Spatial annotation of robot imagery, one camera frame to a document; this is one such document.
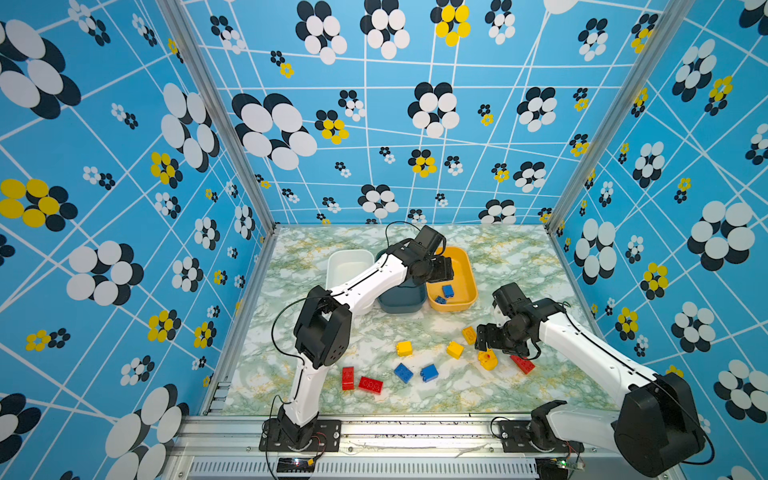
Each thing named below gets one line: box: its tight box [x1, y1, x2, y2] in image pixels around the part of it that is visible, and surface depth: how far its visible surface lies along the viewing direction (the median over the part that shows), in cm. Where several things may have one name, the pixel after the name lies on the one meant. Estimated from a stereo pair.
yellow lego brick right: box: [446, 341, 465, 360], surface depth 88 cm
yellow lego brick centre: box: [395, 340, 413, 357], surface depth 89 cm
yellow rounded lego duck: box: [478, 348, 498, 371], surface depth 86 cm
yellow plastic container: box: [426, 246, 478, 312], surface depth 102 cm
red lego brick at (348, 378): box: [342, 366, 355, 391], surface depth 84 cm
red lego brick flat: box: [358, 376, 384, 395], surface depth 82 cm
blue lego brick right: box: [420, 364, 439, 383], surface depth 84 cm
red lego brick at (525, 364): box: [510, 355, 535, 375], surface depth 86 cm
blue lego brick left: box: [394, 362, 414, 384], surface depth 85 cm
